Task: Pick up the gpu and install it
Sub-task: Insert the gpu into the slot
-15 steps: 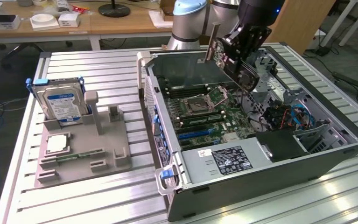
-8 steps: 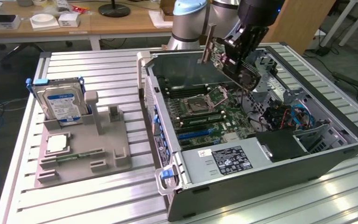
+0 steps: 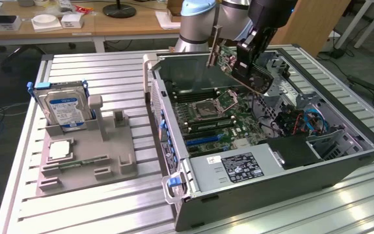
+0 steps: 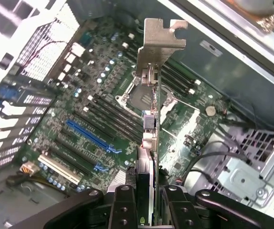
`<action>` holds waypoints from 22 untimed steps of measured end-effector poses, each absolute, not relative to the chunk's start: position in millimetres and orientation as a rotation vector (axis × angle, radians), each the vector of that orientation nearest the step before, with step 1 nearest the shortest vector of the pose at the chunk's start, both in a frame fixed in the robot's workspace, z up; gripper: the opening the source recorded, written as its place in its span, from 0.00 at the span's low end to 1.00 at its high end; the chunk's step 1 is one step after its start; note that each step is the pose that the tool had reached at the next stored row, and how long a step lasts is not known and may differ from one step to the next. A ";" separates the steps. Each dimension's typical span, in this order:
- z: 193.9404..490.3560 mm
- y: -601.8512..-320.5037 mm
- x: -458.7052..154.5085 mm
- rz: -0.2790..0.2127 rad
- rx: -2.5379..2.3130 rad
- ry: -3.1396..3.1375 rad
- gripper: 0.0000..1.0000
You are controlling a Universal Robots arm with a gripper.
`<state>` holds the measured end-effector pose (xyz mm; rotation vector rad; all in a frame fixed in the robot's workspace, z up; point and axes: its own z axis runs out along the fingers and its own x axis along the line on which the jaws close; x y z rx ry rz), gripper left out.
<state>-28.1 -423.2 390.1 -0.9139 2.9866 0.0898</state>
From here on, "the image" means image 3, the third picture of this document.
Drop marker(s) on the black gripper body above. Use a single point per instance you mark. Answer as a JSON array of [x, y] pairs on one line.
[[271, 14]]

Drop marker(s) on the black plastic shroud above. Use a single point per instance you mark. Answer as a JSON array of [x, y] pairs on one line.
[[294, 151]]

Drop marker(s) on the grey cup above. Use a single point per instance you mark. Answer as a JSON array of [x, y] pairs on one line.
[[25, 3]]

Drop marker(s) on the open black PC case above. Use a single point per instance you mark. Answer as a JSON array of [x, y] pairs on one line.
[[271, 195]]

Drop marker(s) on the white labelled box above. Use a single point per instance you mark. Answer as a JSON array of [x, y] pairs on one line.
[[72, 21]]

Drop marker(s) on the white paper stack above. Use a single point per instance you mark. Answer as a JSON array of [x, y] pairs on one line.
[[167, 22]]

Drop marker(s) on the silver chipset heatsink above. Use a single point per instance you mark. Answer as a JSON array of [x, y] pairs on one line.
[[242, 143]]

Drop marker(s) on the green motherboard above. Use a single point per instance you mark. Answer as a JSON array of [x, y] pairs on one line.
[[243, 119]]

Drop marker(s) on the blue expansion slot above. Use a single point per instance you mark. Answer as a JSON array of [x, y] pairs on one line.
[[203, 141]]

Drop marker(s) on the grey parts rack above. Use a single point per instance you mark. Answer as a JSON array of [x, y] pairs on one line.
[[81, 148]]

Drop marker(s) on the green RAM stick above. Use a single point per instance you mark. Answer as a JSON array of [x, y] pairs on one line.
[[212, 125], [81, 162]]

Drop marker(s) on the hard disk blue carrier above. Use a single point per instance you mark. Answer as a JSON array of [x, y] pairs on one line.
[[61, 109]]

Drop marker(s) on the white box black lid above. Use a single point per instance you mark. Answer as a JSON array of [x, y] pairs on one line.
[[4, 24]]

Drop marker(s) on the RAM slot white clips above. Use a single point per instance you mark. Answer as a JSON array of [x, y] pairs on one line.
[[194, 91], [212, 131], [196, 96]]

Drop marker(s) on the white box red button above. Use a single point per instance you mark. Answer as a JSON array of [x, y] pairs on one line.
[[331, 42]]

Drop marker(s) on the black expansion slot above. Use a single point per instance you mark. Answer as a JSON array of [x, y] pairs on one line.
[[203, 135]]

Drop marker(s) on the silver CPU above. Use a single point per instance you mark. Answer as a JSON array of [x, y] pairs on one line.
[[59, 149]]

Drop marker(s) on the white table frame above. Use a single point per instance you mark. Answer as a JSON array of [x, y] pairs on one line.
[[365, 24]]

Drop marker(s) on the green graphics card black fan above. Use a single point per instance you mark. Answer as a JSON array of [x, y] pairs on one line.
[[227, 56]]

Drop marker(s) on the slanted metal disk bay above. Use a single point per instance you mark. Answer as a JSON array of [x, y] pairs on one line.
[[330, 146]]

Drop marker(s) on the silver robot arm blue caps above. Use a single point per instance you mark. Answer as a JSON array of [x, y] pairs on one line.
[[196, 29]]

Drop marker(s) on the black power adapter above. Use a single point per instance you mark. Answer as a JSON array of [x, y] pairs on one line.
[[337, 54]]

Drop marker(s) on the perforated metal disk bay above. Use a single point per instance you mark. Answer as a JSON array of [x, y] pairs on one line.
[[271, 97]]

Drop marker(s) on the metal socket cover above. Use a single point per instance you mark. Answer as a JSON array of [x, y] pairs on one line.
[[227, 95]]

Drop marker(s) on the black lamp base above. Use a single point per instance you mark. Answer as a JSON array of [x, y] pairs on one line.
[[119, 11]]

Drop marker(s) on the blue case latch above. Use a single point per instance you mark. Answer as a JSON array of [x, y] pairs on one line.
[[172, 182]]

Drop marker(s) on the grey power supply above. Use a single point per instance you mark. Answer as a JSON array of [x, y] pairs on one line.
[[238, 168]]

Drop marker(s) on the wooden cabinet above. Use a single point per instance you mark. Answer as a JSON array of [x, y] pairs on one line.
[[317, 26]]

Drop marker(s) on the RAM slot black clips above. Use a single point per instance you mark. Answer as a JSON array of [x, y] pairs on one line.
[[195, 93], [207, 121], [198, 99]]

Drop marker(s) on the white square dish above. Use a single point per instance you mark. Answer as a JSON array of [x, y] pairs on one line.
[[47, 23]]

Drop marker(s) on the red packet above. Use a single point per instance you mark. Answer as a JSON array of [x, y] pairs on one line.
[[84, 10]]

